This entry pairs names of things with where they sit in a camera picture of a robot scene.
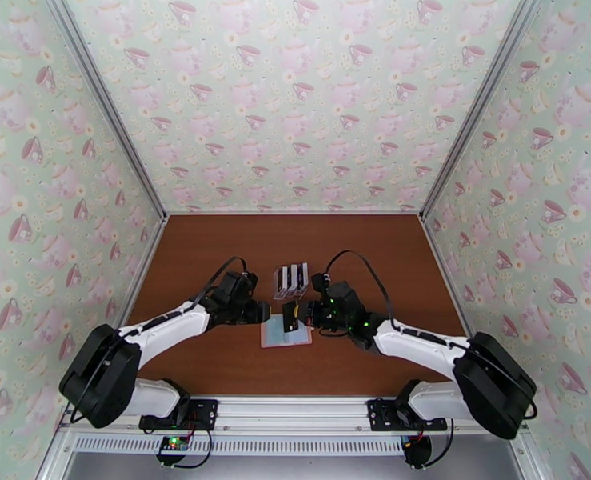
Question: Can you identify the perforated metal cable tray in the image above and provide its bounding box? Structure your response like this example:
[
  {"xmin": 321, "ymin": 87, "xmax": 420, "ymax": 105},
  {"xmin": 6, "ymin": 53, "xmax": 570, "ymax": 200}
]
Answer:
[{"xmin": 72, "ymin": 433, "xmax": 412, "ymax": 457}]

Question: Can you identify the clear acrylic card stand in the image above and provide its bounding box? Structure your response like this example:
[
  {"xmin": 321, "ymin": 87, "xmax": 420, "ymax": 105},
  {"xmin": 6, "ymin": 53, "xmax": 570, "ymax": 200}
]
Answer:
[{"xmin": 273, "ymin": 262, "xmax": 309, "ymax": 301}]

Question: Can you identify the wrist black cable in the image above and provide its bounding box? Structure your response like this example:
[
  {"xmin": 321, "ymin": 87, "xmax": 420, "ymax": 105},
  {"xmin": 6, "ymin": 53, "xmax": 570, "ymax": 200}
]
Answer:
[
  {"xmin": 190, "ymin": 255, "xmax": 249, "ymax": 307},
  {"xmin": 325, "ymin": 250, "xmax": 393, "ymax": 325}
]

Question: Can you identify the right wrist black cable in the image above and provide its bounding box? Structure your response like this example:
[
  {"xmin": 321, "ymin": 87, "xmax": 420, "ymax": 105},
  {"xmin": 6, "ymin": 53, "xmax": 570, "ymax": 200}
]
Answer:
[{"xmin": 325, "ymin": 250, "xmax": 393, "ymax": 325}]

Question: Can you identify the green circuit board on mount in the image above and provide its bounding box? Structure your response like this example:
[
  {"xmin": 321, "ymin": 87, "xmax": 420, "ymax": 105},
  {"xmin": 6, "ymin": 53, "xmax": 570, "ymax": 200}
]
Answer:
[{"xmin": 156, "ymin": 434, "xmax": 191, "ymax": 467}]

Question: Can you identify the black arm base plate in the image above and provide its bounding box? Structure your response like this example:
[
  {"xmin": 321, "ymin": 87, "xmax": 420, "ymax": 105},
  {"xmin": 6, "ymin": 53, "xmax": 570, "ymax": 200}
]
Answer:
[
  {"xmin": 366, "ymin": 398, "xmax": 449, "ymax": 433},
  {"xmin": 138, "ymin": 398, "xmax": 220, "ymax": 431}
]

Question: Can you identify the aluminium table side rail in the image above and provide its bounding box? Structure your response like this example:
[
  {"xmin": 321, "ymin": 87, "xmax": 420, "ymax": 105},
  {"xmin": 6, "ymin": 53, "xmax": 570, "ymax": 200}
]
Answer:
[
  {"xmin": 421, "ymin": 215, "xmax": 476, "ymax": 340},
  {"xmin": 117, "ymin": 215, "xmax": 170, "ymax": 330}
]

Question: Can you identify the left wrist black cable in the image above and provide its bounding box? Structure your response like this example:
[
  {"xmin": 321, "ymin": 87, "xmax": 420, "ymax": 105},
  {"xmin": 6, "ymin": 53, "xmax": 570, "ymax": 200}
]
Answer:
[{"xmin": 190, "ymin": 255, "xmax": 249, "ymax": 307}]

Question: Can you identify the aluminium table end rail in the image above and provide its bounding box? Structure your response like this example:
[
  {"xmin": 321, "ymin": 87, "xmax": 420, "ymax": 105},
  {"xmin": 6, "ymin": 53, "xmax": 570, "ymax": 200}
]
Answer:
[{"xmin": 166, "ymin": 210, "xmax": 422, "ymax": 217}]

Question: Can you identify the aluminium frame leg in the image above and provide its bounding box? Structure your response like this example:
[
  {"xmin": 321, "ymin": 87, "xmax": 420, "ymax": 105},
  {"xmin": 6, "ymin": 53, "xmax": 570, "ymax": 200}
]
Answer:
[
  {"xmin": 34, "ymin": 427, "xmax": 78, "ymax": 480},
  {"xmin": 507, "ymin": 433, "xmax": 553, "ymax": 480}
]

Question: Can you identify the aluminium frame post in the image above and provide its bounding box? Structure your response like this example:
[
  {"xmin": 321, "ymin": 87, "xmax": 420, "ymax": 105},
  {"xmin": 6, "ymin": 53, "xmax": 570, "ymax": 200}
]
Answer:
[
  {"xmin": 418, "ymin": 0, "xmax": 547, "ymax": 221},
  {"xmin": 42, "ymin": 0, "xmax": 169, "ymax": 220}
]

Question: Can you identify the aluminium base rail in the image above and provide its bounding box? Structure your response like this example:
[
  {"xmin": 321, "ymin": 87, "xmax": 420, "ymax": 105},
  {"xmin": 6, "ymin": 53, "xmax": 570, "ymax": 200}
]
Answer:
[{"xmin": 58, "ymin": 393, "xmax": 530, "ymax": 436}]

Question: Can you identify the pink card holder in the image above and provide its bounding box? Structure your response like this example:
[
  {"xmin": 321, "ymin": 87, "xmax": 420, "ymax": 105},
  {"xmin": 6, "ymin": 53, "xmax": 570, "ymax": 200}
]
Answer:
[{"xmin": 260, "ymin": 315, "xmax": 313, "ymax": 350}]

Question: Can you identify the black round controller mount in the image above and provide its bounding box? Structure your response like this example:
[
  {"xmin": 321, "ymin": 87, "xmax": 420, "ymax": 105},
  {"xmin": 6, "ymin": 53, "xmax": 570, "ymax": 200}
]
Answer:
[{"xmin": 401, "ymin": 434, "xmax": 433, "ymax": 469}]

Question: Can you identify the black power cable loop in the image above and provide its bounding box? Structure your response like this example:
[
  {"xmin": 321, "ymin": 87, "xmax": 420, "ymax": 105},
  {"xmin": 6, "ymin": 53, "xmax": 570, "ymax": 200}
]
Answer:
[
  {"xmin": 422, "ymin": 418, "xmax": 456, "ymax": 469},
  {"xmin": 172, "ymin": 428, "xmax": 214, "ymax": 470}
]

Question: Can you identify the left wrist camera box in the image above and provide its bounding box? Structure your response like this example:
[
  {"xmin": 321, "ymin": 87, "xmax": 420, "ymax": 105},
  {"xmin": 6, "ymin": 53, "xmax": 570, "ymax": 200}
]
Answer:
[{"xmin": 234, "ymin": 270, "xmax": 259, "ymax": 294}]

